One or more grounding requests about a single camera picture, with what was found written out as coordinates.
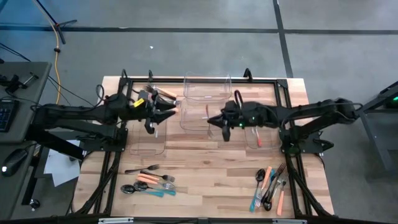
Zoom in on black metal table frame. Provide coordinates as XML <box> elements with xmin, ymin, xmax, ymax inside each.
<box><xmin>70</xmin><ymin>75</ymin><xmax>335</xmax><ymax>224</ymax></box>

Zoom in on silver forks on table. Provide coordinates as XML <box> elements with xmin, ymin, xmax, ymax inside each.
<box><xmin>139</xmin><ymin>169</ymin><xmax>176</xmax><ymax>183</ymax></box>

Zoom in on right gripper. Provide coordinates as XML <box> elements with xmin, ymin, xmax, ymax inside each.
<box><xmin>207</xmin><ymin>104</ymin><xmax>254</xmax><ymax>141</ymax></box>

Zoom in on black keyboard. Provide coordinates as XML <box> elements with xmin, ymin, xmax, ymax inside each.
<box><xmin>0</xmin><ymin>99</ymin><xmax>20</xmax><ymax>133</ymax></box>

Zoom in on clear plastic bin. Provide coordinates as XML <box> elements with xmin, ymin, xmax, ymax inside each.
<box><xmin>182</xmin><ymin>72</ymin><xmax>233</xmax><ymax>101</ymax></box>
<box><xmin>178</xmin><ymin>98</ymin><xmax>233</xmax><ymax>131</ymax></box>
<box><xmin>243</xmin><ymin>100</ymin><xmax>283</xmax><ymax>151</ymax></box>
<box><xmin>127</xmin><ymin>107</ymin><xmax>168</xmax><ymax>157</ymax></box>

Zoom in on teal-handled metal spoon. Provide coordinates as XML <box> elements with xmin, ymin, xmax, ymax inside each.
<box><xmin>133</xmin><ymin>181</ymin><xmax>177</xmax><ymax>197</ymax></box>
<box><xmin>248</xmin><ymin>168</ymin><xmax>266</xmax><ymax>213</ymax></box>
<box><xmin>262</xmin><ymin>169</ymin><xmax>277</xmax><ymax>212</ymax></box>
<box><xmin>120</xmin><ymin>184</ymin><xmax>165</xmax><ymax>198</ymax></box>

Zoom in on white paper sheets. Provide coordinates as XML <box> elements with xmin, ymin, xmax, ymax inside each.
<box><xmin>43</xmin><ymin>139</ymin><xmax>84</xmax><ymax>187</ymax></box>

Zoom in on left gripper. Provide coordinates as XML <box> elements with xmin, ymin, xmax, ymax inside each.
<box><xmin>130</xmin><ymin>100</ymin><xmax>177</xmax><ymax>134</ymax></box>

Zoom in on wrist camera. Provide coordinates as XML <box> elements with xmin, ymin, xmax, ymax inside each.
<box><xmin>137</xmin><ymin>89</ymin><xmax>156</xmax><ymax>102</ymax></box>
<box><xmin>223</xmin><ymin>99</ymin><xmax>242</xmax><ymax>113</ymax></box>

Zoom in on black clamp tool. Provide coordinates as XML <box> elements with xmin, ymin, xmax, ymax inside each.
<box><xmin>0</xmin><ymin>72</ymin><xmax>40</xmax><ymax>95</ymax></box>

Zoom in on black tripod stand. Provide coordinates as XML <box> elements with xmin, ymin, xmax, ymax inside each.
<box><xmin>33</xmin><ymin>0</ymin><xmax>78</xmax><ymax>45</ymax></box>

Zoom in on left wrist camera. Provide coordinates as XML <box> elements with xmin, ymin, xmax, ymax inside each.
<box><xmin>137</xmin><ymin>89</ymin><xmax>156</xmax><ymax>102</ymax></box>

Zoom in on black computer mouse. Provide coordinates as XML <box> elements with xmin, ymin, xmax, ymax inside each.
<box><xmin>1</xmin><ymin>148</ymin><xmax>29</xmax><ymax>177</ymax></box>

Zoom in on yellow cable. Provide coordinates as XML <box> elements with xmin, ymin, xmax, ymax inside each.
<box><xmin>30</xmin><ymin>0</ymin><xmax>62</xmax><ymax>106</ymax></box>

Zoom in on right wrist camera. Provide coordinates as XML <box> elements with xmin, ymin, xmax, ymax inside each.
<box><xmin>223</xmin><ymin>99</ymin><xmax>242</xmax><ymax>113</ymax></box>

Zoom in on silver bracket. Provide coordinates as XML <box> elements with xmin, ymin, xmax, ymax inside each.
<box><xmin>272</xmin><ymin>218</ymin><xmax>308</xmax><ymax>224</ymax></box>
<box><xmin>98</xmin><ymin>217</ymin><xmax>134</xmax><ymax>224</ymax></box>

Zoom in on orange-handled silver knife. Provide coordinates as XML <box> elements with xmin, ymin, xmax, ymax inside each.
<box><xmin>157</xmin><ymin>88</ymin><xmax>178</xmax><ymax>99</ymax></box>

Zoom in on grey metal cart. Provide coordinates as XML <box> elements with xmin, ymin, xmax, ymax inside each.
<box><xmin>356</xmin><ymin>80</ymin><xmax>398</xmax><ymax>175</ymax></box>

